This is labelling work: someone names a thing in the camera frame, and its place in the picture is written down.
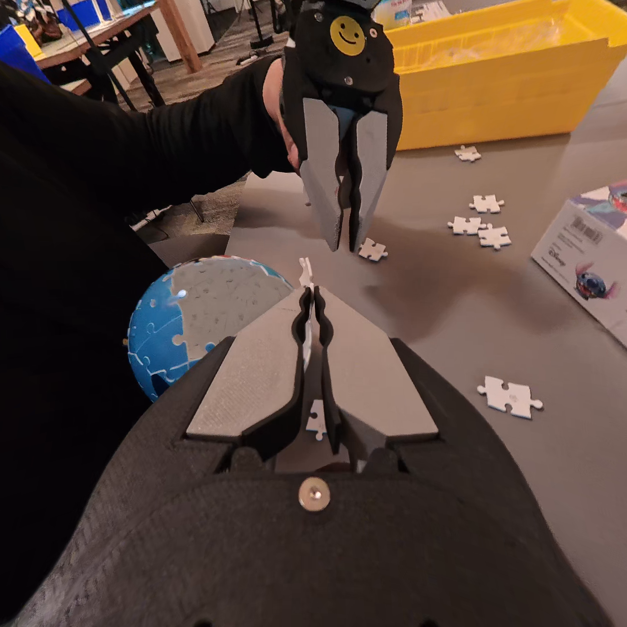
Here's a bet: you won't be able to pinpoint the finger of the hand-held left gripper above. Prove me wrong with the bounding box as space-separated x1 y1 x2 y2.
345 109 391 253
299 97 344 253

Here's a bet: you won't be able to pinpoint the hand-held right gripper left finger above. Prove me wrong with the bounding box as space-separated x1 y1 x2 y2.
186 286 313 461

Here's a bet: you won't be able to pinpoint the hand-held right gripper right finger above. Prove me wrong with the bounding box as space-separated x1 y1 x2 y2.
313 286 439 455

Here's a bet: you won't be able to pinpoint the blue puzzle ball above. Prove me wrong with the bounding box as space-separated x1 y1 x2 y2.
127 255 314 403

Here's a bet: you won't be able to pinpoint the person's left forearm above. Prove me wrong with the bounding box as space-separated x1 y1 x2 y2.
0 54 285 231

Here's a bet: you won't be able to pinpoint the colourful cartoon puzzle box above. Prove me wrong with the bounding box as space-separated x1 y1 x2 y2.
530 180 627 349

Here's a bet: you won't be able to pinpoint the person's left hand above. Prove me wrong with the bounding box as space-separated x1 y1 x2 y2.
262 59 302 177

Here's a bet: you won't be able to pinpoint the printed marker sheet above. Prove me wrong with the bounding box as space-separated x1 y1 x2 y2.
411 0 451 23

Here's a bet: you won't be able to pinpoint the clear plastic bag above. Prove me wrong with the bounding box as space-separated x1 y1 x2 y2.
392 17 564 67

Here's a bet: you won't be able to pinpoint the yellow plastic bin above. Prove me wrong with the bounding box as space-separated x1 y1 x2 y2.
384 0 627 152

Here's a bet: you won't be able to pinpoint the wooden desk black legs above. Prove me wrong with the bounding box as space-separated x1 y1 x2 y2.
34 5 165 106

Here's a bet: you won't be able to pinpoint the blue plastic bin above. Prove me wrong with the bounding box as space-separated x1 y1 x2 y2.
54 0 123 31
0 24 50 84

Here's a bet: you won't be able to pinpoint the small yellow bin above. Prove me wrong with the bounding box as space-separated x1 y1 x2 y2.
15 24 42 55

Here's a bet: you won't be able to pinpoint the wooden post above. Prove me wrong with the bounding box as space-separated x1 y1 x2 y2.
157 0 202 74

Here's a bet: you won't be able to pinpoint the white cable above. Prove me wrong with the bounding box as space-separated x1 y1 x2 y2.
126 206 173 228

